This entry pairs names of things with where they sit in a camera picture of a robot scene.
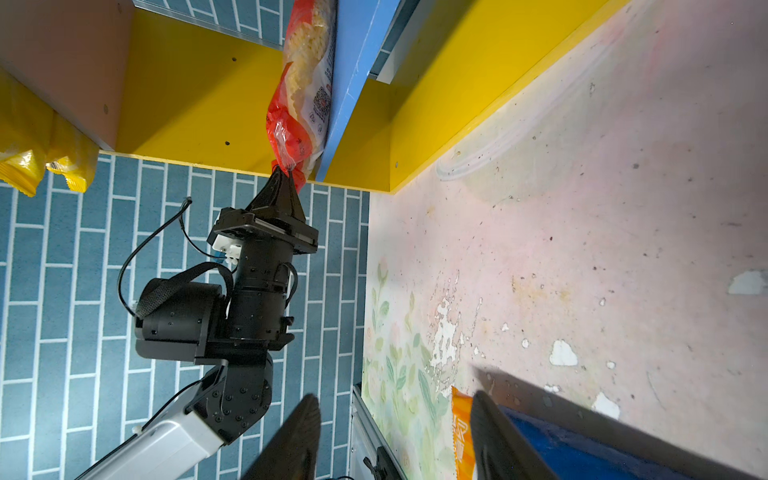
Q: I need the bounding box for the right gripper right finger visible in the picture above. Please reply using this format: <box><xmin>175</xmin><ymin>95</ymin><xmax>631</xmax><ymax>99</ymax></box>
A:
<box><xmin>470</xmin><ymin>391</ymin><xmax>557</xmax><ymax>479</ymax></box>

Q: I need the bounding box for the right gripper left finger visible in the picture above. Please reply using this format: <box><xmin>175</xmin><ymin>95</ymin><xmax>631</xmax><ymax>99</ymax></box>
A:
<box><xmin>242</xmin><ymin>394</ymin><xmax>321</xmax><ymax>480</ymax></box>

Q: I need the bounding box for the yellow spaghetti bag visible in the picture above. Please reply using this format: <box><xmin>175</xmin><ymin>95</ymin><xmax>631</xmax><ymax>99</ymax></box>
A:
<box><xmin>1</xmin><ymin>69</ymin><xmax>54</xmax><ymax>197</ymax></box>
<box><xmin>46</xmin><ymin>112</ymin><xmax>99</xmax><ymax>193</ymax></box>

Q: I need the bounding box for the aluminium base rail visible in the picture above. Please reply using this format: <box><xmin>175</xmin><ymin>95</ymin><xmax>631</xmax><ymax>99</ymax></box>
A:
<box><xmin>348</xmin><ymin>383</ymin><xmax>407</xmax><ymax>480</ymax></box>

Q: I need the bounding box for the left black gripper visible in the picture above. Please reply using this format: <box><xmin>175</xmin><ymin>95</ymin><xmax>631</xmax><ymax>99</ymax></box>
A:
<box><xmin>207</xmin><ymin>165</ymin><xmax>319</xmax><ymax>282</ymax></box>

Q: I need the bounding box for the blue orange shell pasta bag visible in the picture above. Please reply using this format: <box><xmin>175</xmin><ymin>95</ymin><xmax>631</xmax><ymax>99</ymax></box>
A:
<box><xmin>451</xmin><ymin>388</ymin><xmax>685</xmax><ymax>479</ymax></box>

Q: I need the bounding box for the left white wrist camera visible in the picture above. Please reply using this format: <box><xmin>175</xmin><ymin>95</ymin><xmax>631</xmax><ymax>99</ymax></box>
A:
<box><xmin>207</xmin><ymin>233</ymin><xmax>243</xmax><ymax>267</ymax></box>

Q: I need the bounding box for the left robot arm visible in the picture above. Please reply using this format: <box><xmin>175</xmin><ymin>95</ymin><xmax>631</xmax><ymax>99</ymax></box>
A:
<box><xmin>84</xmin><ymin>167</ymin><xmax>318</xmax><ymax>479</ymax></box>

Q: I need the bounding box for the red macaroni bag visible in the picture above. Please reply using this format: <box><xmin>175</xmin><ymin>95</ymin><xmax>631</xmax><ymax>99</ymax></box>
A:
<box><xmin>266</xmin><ymin>0</ymin><xmax>337</xmax><ymax>180</ymax></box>

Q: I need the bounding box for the yellow shelf with coloured boards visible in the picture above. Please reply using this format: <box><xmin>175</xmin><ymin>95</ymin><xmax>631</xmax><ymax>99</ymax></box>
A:
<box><xmin>1</xmin><ymin>1</ymin><xmax>620</xmax><ymax>193</ymax></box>

